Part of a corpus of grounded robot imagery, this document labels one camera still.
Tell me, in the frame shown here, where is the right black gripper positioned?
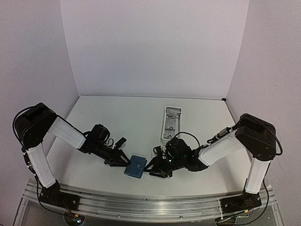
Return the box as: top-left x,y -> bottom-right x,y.
144,154 -> 186,178

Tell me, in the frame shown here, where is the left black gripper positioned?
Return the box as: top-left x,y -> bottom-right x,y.
93,141 -> 130,167

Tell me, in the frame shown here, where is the blue card holder wallet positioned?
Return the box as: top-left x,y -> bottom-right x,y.
124,155 -> 147,179

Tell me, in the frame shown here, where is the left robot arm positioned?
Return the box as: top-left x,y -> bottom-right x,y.
12,103 -> 131,211

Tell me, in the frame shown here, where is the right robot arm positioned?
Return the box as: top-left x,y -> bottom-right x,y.
143,113 -> 278,213

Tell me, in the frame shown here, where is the white plastic tray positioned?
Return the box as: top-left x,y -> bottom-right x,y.
161,106 -> 182,145

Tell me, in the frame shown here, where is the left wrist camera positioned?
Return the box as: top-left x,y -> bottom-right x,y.
113,137 -> 127,149

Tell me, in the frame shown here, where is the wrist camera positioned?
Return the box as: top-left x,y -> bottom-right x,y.
153,146 -> 166,156
113,137 -> 127,149

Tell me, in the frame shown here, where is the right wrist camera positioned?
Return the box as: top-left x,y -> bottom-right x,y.
153,146 -> 166,156

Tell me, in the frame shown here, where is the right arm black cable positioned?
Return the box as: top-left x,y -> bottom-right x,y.
173,131 -> 202,149

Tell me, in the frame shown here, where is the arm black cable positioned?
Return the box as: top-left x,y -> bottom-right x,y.
12,105 -> 36,146
173,131 -> 202,149

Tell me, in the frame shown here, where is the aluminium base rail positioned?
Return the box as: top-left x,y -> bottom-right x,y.
13,179 -> 284,226

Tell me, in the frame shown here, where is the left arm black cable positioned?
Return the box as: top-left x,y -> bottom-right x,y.
12,105 -> 36,146

